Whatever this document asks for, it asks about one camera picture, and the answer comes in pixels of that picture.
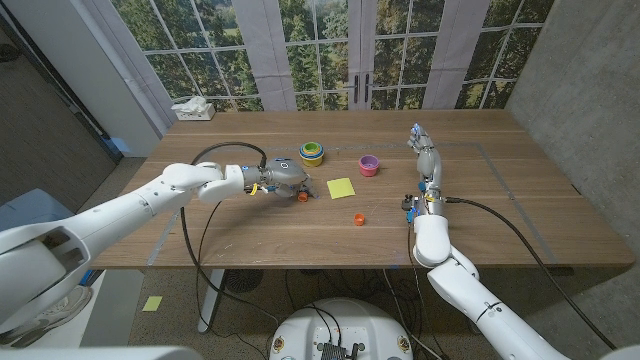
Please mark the white robot torso edge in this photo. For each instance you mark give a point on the white robot torso edge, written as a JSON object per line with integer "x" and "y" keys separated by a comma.
{"x": 100, "y": 354}

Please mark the printed window garden backdrop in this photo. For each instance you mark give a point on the printed window garden backdrop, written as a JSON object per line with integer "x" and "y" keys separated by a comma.
{"x": 320, "y": 50}

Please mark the yellow floor sticky note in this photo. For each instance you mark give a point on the yellow floor sticky note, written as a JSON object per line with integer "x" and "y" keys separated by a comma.
{"x": 152, "y": 303}

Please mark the white tissue box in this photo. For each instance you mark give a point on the white tissue box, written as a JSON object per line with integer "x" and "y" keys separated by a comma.
{"x": 196, "y": 112}

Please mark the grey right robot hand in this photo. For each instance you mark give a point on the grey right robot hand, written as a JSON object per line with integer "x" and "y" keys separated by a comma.
{"x": 430, "y": 165}

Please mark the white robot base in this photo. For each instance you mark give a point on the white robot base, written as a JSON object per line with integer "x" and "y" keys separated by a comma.
{"x": 340, "y": 325}

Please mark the white orange glue stick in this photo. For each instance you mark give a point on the white orange glue stick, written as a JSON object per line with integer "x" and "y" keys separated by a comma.
{"x": 303, "y": 197}

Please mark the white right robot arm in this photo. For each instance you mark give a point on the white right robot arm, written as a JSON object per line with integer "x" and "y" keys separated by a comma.
{"x": 465, "y": 295}

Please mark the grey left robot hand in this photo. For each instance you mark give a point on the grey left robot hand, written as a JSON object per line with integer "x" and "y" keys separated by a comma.
{"x": 285, "y": 174}

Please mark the black round floor fan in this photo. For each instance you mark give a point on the black round floor fan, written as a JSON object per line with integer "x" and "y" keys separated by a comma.
{"x": 243, "y": 281}

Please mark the pink cup purple inside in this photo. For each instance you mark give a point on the pink cup purple inside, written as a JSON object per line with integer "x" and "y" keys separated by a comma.
{"x": 369, "y": 167}

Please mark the stacked yellow blue green cups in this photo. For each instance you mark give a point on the stacked yellow blue green cups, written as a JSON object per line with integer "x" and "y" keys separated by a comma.
{"x": 312, "y": 155}

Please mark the white table leg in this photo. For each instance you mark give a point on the white table leg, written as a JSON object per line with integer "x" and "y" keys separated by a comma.
{"x": 212, "y": 295}

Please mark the orange glue stick cap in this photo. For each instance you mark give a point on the orange glue stick cap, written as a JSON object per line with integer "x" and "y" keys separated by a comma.
{"x": 359, "y": 219}

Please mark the grey white sneaker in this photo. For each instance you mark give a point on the grey white sneaker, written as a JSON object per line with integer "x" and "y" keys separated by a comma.
{"x": 55, "y": 310}

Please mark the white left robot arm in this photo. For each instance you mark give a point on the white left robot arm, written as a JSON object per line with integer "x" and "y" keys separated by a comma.
{"x": 125, "y": 210}

